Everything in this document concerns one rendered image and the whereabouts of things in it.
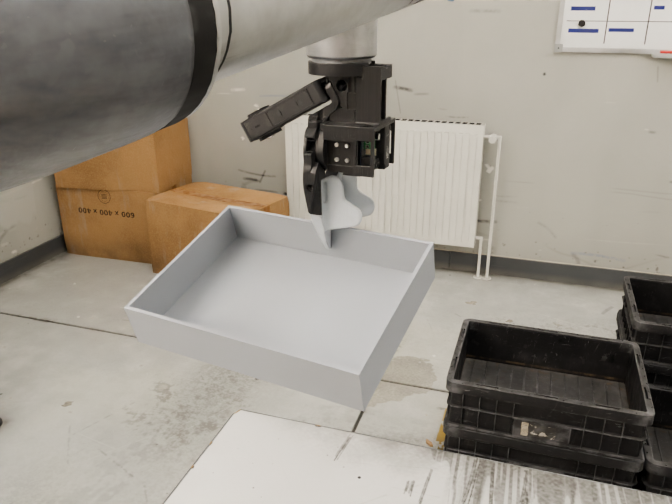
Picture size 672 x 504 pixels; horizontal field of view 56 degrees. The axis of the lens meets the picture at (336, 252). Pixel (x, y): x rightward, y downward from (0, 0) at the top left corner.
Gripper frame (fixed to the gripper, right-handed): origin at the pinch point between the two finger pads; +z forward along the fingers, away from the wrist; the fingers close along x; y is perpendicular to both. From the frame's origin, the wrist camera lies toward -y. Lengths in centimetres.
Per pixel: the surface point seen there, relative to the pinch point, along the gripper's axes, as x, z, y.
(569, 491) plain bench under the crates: 11.5, 37.0, 31.4
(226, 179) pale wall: 233, 68, -165
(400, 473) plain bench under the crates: 5.8, 36.9, 8.9
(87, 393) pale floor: 80, 106, -131
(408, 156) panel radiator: 232, 45, -59
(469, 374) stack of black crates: 69, 58, 7
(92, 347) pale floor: 106, 106, -152
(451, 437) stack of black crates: 49, 62, 8
